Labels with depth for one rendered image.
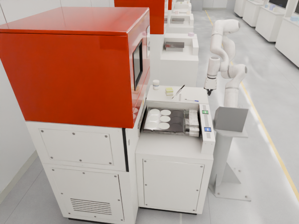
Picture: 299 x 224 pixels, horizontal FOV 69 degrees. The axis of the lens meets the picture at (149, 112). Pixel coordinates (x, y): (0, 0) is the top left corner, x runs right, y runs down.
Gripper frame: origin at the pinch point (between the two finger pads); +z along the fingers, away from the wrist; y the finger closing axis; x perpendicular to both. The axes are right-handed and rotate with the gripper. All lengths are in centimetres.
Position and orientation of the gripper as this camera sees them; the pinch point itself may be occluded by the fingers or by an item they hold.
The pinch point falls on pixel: (209, 93)
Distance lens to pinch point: 196.0
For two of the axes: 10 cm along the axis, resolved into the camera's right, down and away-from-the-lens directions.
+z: 0.1, 8.3, 5.5
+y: 9.9, 0.6, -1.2
